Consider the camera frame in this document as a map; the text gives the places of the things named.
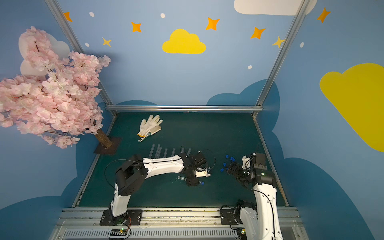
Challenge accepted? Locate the test tube vertical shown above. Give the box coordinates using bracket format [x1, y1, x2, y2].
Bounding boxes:
[157, 147, 162, 159]

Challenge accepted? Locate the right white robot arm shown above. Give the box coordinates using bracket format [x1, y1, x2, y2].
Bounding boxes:
[227, 163, 283, 240]

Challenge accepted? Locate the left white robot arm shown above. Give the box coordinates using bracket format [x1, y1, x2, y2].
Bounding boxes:
[109, 154, 200, 218]

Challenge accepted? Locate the right small circuit board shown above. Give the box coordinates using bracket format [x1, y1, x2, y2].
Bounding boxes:
[236, 228, 247, 240]

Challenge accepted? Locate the small circuit board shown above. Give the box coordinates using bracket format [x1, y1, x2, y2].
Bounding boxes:
[236, 228, 247, 240]
[108, 228, 130, 240]

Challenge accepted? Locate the white cotton work glove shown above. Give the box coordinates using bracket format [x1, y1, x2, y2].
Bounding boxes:
[137, 115, 163, 138]

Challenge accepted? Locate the black square tree base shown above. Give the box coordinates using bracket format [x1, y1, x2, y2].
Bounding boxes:
[93, 136, 123, 156]

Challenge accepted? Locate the left small circuit board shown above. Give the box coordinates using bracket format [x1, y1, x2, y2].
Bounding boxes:
[108, 228, 130, 240]

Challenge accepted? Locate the pink cherry blossom tree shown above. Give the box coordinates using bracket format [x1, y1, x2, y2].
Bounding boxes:
[1, 27, 113, 149]

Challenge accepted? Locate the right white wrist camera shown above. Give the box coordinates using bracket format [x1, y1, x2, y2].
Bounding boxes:
[242, 155, 254, 170]

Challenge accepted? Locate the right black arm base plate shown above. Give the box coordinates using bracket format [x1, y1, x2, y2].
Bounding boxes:
[219, 207, 243, 226]

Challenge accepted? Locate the green handled small tool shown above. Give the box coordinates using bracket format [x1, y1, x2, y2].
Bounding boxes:
[138, 133, 151, 143]

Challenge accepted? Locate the aluminium frame right post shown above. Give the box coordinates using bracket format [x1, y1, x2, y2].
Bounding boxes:
[252, 0, 312, 120]

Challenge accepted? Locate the aluminium frame post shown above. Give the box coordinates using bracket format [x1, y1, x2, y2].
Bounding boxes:
[45, 0, 118, 117]
[252, 0, 312, 120]

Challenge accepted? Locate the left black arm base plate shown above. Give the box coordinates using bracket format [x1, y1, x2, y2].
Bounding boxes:
[100, 209, 143, 226]

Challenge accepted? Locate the aluminium frame back bar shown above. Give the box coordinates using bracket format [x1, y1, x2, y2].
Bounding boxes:
[106, 105, 263, 112]

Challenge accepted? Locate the aluminium mounting rail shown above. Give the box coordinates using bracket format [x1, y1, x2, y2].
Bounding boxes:
[50, 207, 309, 240]

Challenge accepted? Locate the aluminium frame left post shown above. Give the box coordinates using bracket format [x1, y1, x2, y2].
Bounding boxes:
[45, 0, 118, 117]

